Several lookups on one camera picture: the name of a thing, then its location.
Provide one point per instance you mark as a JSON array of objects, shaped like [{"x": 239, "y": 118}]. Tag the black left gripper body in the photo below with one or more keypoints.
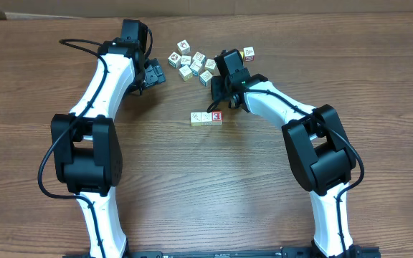
[{"x": 153, "y": 72}]

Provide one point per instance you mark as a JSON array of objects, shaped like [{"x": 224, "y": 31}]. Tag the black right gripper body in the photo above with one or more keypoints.
[{"x": 220, "y": 88}]

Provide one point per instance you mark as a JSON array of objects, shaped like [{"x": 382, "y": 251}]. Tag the red E block front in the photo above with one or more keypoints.
[{"x": 217, "y": 117}]

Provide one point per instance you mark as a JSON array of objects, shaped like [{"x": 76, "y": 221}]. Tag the yellow top picture block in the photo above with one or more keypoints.
[{"x": 206, "y": 118}]

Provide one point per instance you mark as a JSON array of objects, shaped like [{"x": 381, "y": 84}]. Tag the plain wooden picture block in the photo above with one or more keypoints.
[{"x": 195, "y": 118}]

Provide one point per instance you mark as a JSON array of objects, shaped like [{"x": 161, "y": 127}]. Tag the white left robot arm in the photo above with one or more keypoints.
[{"x": 85, "y": 147}]

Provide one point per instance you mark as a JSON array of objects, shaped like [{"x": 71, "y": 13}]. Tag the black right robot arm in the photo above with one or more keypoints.
[{"x": 320, "y": 155}]

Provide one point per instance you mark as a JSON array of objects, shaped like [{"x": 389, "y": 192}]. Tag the far left cluster block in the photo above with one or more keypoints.
[{"x": 174, "y": 60}]

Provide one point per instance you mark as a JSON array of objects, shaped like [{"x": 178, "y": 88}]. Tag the yellow G letter block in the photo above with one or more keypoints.
[{"x": 185, "y": 73}]

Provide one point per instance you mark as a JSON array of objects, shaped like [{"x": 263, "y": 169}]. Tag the small rear centre block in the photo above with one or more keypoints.
[{"x": 186, "y": 60}]

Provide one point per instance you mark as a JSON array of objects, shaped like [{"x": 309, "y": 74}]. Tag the blue edged centre block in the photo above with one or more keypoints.
[{"x": 196, "y": 67}]

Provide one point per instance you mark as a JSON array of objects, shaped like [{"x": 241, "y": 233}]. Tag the blue edged block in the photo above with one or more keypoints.
[
  {"x": 196, "y": 67},
  {"x": 199, "y": 57}
]

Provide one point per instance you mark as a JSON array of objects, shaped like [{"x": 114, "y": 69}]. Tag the far rear cluster block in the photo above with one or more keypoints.
[{"x": 183, "y": 47}]

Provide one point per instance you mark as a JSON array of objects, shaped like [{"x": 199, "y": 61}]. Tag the blue edged rear block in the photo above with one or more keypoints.
[{"x": 199, "y": 57}]

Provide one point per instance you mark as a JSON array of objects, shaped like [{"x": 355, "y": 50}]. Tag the red number 3 block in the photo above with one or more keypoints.
[{"x": 249, "y": 54}]

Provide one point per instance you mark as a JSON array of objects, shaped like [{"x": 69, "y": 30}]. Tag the brown cardboard backdrop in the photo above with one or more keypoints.
[{"x": 142, "y": 8}]

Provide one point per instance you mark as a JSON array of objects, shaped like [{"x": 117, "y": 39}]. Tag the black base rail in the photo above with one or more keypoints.
[{"x": 285, "y": 252}]

